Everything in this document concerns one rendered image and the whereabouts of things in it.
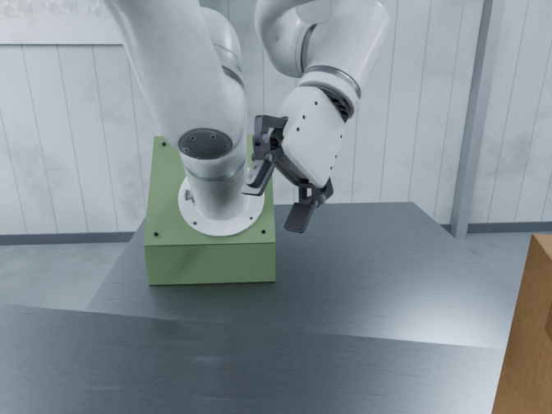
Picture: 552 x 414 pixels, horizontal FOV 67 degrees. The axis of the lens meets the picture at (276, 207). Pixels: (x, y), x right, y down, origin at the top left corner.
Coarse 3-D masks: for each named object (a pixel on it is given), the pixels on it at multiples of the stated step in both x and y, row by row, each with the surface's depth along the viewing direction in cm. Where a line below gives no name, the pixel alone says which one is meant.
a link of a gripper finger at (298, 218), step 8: (304, 200) 54; (320, 200) 55; (296, 208) 54; (304, 208) 53; (312, 208) 53; (288, 216) 54; (296, 216) 54; (304, 216) 53; (288, 224) 54; (296, 224) 53; (304, 224) 52
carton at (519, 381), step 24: (528, 264) 45; (528, 288) 44; (528, 312) 44; (528, 336) 43; (504, 360) 50; (528, 360) 42; (504, 384) 49; (528, 384) 42; (504, 408) 48; (528, 408) 41
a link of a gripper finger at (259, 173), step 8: (264, 136) 47; (256, 144) 48; (264, 144) 47; (256, 152) 47; (264, 152) 47; (256, 160) 48; (264, 160) 47; (256, 168) 47; (264, 168) 47; (272, 168) 47; (248, 176) 47; (256, 176) 46; (264, 176) 47; (248, 184) 47; (256, 184) 47; (264, 184) 46; (248, 192) 47; (256, 192) 46
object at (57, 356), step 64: (0, 320) 79; (64, 320) 79; (128, 320) 79; (0, 384) 63; (64, 384) 63; (128, 384) 63; (192, 384) 63; (256, 384) 63; (320, 384) 63; (384, 384) 63; (448, 384) 63
